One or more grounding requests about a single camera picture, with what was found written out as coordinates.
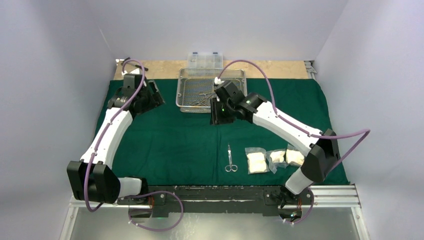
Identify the white gauze packet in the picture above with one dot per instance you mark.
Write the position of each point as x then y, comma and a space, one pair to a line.
256, 160

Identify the metal wire mesh tray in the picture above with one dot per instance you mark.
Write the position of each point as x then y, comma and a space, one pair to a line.
191, 81

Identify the right side aluminium rail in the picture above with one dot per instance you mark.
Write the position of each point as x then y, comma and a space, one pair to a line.
310, 70

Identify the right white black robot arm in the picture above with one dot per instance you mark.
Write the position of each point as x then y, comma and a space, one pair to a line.
320, 148

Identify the metal surgical instruments pile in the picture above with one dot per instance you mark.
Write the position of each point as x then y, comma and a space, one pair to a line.
203, 99

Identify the dark green surgical drape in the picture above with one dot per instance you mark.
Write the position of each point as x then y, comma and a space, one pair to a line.
170, 147

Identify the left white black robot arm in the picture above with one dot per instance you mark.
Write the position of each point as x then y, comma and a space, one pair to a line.
91, 178

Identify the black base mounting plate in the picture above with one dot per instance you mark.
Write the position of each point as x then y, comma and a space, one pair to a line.
267, 200

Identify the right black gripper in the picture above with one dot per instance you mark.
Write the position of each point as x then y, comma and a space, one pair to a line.
216, 112

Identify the silver surgical scissors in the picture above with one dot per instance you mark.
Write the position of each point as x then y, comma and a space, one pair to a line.
230, 167

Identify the clear plastic compartment box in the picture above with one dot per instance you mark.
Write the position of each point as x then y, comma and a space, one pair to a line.
205, 60

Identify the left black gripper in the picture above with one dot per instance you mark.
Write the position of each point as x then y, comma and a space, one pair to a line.
155, 100

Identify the small black-handled hammer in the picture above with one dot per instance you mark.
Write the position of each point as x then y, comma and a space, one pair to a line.
129, 61

